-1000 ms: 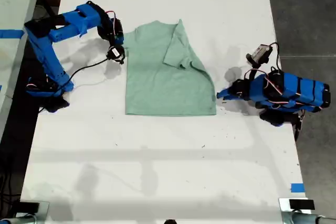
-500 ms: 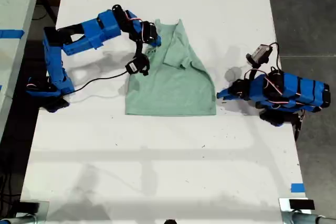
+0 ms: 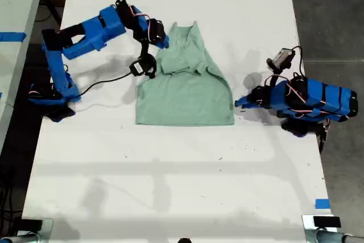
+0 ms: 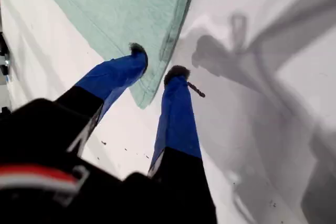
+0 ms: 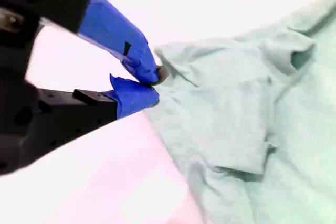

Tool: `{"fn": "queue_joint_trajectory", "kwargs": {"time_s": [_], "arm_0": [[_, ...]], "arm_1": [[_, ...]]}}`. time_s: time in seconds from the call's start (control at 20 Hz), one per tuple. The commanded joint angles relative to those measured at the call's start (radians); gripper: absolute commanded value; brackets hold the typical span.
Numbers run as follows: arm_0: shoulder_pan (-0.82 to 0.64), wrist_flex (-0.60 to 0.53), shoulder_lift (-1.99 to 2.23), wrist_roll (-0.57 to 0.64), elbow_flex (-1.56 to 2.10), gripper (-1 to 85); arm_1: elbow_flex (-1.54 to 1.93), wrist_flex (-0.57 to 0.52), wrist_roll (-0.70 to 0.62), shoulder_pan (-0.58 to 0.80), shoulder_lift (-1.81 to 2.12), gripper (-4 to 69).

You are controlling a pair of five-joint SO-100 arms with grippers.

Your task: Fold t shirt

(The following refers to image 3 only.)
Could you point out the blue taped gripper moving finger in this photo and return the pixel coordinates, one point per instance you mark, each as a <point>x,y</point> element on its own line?
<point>247,106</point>
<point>158,45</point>

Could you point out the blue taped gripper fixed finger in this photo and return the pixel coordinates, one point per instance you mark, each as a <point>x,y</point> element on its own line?
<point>166,41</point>
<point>244,100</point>

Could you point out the pale green t-shirt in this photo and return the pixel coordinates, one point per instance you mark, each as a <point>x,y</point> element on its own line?
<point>185,98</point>

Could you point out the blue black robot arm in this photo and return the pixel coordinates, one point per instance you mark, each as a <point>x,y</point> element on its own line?
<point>318,98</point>
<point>85,35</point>

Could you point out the small blue tape piece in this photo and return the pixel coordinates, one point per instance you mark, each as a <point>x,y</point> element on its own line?
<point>322,203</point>

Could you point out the long blue tape strip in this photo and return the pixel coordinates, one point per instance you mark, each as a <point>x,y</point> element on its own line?
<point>12,36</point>

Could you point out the white side table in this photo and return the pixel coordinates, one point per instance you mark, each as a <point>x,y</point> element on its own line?
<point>14,4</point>

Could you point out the small black box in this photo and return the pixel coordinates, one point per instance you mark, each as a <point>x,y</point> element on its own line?
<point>327,221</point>
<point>31,224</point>

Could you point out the black round object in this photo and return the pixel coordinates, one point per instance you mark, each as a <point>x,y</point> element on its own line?
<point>184,240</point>

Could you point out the grey metal clamp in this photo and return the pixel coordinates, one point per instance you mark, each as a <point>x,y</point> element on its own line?
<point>327,236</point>
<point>25,237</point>

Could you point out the short black camera stalk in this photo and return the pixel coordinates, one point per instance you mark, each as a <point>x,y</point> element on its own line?
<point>275,72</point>
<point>144,49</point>

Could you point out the black grey camera box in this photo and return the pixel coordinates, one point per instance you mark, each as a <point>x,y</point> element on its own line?
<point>142,66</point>
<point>281,56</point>

